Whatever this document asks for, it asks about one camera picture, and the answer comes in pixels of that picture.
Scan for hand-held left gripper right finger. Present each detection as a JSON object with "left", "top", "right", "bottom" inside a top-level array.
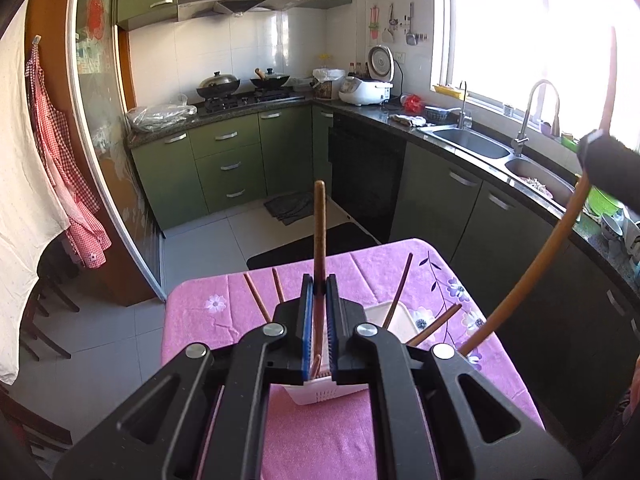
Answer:
[{"left": 325, "top": 275, "right": 583, "bottom": 480}]

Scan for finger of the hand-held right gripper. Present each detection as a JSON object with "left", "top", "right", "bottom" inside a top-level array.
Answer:
[{"left": 576, "top": 129, "right": 640, "bottom": 202}]

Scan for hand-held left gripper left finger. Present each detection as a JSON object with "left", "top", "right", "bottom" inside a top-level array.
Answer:
[{"left": 52, "top": 274, "right": 316, "bottom": 480}]

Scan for white plastic utensil holder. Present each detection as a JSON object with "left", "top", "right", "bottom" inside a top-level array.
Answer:
[{"left": 285, "top": 301, "right": 418, "bottom": 406}]

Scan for thick long wooden chopstick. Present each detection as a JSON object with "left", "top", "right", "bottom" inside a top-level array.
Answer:
[{"left": 312, "top": 180, "right": 327, "bottom": 379}]

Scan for thin long wooden chopstick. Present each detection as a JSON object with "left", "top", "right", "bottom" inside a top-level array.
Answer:
[{"left": 458, "top": 26, "right": 618, "bottom": 357}]

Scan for person's right forearm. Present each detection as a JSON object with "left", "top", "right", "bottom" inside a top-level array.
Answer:
[{"left": 619, "top": 355, "right": 640, "bottom": 441}]

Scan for hanging kitchen utensils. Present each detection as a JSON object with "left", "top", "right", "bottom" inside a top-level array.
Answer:
[{"left": 382, "top": 2, "right": 429, "bottom": 46}]

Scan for green plastic colander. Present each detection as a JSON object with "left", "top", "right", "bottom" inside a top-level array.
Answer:
[{"left": 582, "top": 185, "right": 626, "bottom": 219}]

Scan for patterned ceramic bowl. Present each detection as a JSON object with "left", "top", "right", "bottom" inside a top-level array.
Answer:
[{"left": 599, "top": 212, "right": 625, "bottom": 241}]

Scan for steel sink basin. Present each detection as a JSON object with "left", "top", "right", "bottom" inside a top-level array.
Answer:
[
  {"left": 417, "top": 124, "right": 512, "bottom": 161},
  {"left": 503, "top": 155, "right": 576, "bottom": 209}
]

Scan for black floor mat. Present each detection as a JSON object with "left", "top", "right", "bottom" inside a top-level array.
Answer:
[{"left": 246, "top": 222, "right": 379, "bottom": 271}]

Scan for tall chrome faucet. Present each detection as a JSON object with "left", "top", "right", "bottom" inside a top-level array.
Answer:
[{"left": 510, "top": 78, "right": 561, "bottom": 157}]

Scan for pink floral tablecloth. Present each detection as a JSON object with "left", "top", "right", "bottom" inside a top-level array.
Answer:
[{"left": 161, "top": 238, "right": 546, "bottom": 480}]

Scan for grey floor mat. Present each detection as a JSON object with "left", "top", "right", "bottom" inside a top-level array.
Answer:
[{"left": 263, "top": 190, "right": 326, "bottom": 226}]

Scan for small chrome faucet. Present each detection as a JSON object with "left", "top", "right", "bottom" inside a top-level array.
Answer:
[{"left": 457, "top": 80, "right": 474, "bottom": 130}]

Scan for black built-in oven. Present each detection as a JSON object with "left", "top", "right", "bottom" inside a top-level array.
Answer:
[{"left": 327, "top": 112, "right": 407, "bottom": 244}]

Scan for kitchen window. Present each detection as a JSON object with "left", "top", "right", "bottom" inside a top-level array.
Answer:
[{"left": 432, "top": 0, "right": 640, "bottom": 162}]

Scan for dark dish basket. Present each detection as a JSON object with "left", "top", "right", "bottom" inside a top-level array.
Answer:
[{"left": 423, "top": 104, "right": 461, "bottom": 124}]

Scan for green base cabinets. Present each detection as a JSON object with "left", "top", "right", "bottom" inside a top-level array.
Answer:
[{"left": 127, "top": 104, "right": 640, "bottom": 441}]

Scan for dark stone countertop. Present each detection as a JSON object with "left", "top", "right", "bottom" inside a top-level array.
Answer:
[{"left": 125, "top": 95, "right": 640, "bottom": 306}]

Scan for black gas stove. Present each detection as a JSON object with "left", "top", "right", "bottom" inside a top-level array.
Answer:
[{"left": 199, "top": 90, "right": 306, "bottom": 114}]

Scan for brown box with plastic bag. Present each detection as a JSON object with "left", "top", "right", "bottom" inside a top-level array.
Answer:
[{"left": 312, "top": 67, "right": 346, "bottom": 101}]

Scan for white rice cooker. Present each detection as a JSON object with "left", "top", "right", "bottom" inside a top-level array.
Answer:
[{"left": 338, "top": 44, "right": 396, "bottom": 107}]

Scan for sliding glass door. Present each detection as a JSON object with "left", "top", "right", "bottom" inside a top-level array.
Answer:
[{"left": 67, "top": 0, "right": 169, "bottom": 307}]

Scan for black wok with metal lid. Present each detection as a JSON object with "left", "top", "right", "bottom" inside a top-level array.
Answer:
[{"left": 195, "top": 70, "right": 242, "bottom": 99}]

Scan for clear plastic bag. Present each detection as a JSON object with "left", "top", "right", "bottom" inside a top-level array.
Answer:
[{"left": 126, "top": 94, "right": 199, "bottom": 134}]

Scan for dark wooden chair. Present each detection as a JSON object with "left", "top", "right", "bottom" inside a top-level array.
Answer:
[
  {"left": 19, "top": 239, "right": 81, "bottom": 362},
  {"left": 0, "top": 384, "right": 74, "bottom": 462}
]

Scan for red checkered apron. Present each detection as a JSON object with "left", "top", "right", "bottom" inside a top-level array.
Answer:
[{"left": 24, "top": 42, "right": 114, "bottom": 269}]

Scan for white hanging cloth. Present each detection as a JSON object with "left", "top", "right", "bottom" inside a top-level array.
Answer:
[{"left": 0, "top": 0, "right": 71, "bottom": 387}]

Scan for black wok with wooden handle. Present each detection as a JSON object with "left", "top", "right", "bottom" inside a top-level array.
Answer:
[{"left": 249, "top": 67, "right": 291, "bottom": 90}]

